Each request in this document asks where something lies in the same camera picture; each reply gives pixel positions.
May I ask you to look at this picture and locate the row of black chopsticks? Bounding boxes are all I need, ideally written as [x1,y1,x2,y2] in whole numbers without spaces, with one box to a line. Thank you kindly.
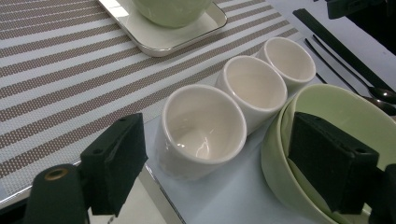
[292,7,396,93]

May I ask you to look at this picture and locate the silver metal spoon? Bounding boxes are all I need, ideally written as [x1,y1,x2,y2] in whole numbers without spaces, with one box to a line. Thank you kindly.
[312,33,396,105]
[304,37,396,117]
[315,72,329,86]

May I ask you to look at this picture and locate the striped woven placemat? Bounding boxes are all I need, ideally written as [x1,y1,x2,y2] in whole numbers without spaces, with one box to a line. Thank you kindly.
[0,0,302,202]

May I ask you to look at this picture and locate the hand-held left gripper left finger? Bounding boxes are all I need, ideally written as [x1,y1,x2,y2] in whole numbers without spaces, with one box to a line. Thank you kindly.
[79,112,149,217]

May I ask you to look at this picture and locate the green ceramic bowl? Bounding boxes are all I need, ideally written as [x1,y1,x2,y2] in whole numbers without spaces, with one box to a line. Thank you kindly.
[132,0,214,29]
[279,83,396,224]
[261,104,340,224]

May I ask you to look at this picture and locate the light blue table cover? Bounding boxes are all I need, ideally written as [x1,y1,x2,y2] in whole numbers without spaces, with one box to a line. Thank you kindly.
[146,0,396,224]

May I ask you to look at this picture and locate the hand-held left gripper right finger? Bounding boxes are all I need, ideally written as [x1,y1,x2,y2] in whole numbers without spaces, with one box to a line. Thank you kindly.
[288,111,380,215]

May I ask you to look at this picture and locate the white ceramic cup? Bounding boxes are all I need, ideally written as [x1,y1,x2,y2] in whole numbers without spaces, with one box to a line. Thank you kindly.
[255,36,318,97]
[154,84,248,181]
[214,55,289,134]

